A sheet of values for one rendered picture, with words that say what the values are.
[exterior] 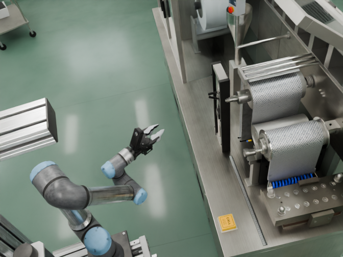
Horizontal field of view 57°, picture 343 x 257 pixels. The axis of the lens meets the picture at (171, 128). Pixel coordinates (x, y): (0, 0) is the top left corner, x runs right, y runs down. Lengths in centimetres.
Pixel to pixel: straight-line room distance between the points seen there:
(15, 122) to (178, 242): 211
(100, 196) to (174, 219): 142
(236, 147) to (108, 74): 260
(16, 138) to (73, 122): 309
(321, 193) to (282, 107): 44
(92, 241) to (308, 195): 102
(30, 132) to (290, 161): 120
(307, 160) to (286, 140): 19
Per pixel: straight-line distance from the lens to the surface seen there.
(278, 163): 154
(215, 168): 184
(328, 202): 165
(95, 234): 160
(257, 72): 157
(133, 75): 406
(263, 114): 162
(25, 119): 66
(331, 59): 157
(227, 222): 165
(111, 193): 140
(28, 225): 314
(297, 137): 148
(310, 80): 168
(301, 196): 164
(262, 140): 147
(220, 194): 175
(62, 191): 127
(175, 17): 207
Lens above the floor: 242
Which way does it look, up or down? 47 degrees down
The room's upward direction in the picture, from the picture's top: 12 degrees counter-clockwise
